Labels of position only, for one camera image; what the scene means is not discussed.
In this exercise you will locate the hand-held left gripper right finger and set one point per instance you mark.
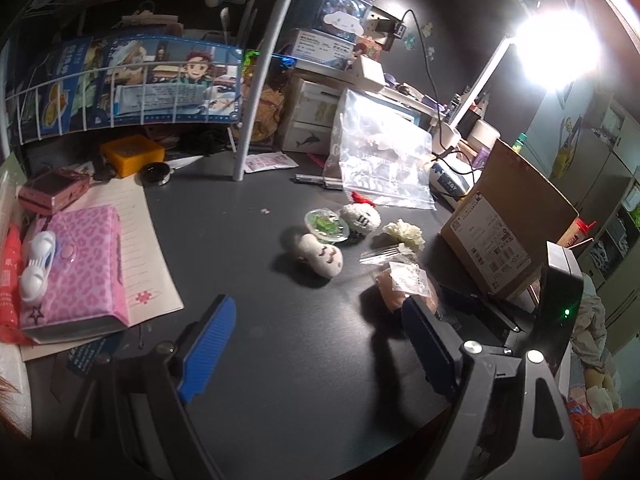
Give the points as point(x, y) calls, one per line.
point(431, 347)

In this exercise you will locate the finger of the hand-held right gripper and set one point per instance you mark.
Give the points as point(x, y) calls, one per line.
point(480, 310)

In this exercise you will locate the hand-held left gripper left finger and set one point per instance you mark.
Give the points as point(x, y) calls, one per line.
point(210, 345)

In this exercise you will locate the snack packet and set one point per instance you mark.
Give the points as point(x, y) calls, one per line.
point(406, 282)

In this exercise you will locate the grey plush cloth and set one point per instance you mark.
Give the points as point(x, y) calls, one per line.
point(592, 325)

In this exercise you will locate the red capped bottle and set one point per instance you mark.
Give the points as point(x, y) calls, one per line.
point(581, 232)

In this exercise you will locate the brown cardboard box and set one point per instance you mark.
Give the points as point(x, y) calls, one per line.
point(505, 230)

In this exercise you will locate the clear packet of metal pins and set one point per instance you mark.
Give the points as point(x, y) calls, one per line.
point(384, 255)

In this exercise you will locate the white fabric flower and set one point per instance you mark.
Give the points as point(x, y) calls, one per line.
point(405, 234)

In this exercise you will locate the cream lined paper sheet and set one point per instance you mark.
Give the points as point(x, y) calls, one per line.
point(147, 255)

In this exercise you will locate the dark blue card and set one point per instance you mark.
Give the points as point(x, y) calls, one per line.
point(87, 355)

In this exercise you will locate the white and blue device box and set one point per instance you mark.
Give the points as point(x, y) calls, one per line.
point(450, 180)

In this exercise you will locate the white peanut plush toy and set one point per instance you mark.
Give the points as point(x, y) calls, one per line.
point(320, 256)

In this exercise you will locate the yellow cartoon sticker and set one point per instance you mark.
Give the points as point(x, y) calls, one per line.
point(567, 146)

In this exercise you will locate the pink leopard print pouch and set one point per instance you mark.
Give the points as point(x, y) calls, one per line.
point(85, 270)

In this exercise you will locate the red cloth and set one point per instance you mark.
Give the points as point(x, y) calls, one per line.
point(602, 432)

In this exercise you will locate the white plush with red bow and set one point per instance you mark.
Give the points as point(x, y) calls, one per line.
point(361, 216)

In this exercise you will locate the green capped bottle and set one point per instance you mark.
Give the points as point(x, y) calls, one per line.
point(520, 141)

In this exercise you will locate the clear cup with green jelly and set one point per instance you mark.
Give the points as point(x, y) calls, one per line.
point(326, 224)

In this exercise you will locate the white cylindrical jar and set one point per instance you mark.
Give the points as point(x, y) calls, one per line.
point(485, 133)

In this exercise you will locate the round black tin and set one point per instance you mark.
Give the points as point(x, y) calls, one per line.
point(156, 174)

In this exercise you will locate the clear zip bag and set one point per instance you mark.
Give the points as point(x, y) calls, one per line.
point(380, 155)

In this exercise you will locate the white contact lens case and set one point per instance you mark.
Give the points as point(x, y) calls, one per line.
point(37, 266)

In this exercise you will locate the pink printed sachet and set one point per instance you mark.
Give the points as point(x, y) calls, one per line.
point(270, 161)

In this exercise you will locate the silver pen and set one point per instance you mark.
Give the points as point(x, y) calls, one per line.
point(317, 180)

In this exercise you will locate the orange plastic box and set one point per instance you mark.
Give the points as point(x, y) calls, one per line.
point(132, 154)

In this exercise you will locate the white desk lamp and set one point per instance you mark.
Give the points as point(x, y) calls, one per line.
point(550, 45)

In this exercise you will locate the white drawer box with whale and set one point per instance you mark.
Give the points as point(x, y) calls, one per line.
point(312, 115)

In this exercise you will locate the anime poster card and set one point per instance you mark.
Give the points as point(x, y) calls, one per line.
point(170, 87)

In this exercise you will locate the small white carton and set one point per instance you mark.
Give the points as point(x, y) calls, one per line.
point(370, 73)

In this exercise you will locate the white metal pole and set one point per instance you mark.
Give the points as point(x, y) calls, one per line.
point(265, 70)

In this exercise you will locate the blue printed booklet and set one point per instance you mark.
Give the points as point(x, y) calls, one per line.
point(60, 90)

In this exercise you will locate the white labelled box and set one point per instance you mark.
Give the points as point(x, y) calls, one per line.
point(325, 50)

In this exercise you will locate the small cardboard figure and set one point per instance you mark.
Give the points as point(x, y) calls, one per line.
point(377, 25)

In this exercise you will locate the blue box with cloud character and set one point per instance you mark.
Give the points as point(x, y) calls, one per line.
point(342, 14)

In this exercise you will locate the pink compact camera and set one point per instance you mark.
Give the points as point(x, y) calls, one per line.
point(52, 189)

